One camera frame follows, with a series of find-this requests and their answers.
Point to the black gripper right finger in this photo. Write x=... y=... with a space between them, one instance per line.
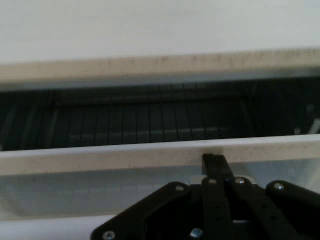
x=265 y=207

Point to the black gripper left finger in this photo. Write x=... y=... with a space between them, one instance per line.
x=212 y=200

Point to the cream white toaster oven body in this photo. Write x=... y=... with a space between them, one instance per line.
x=150 y=30

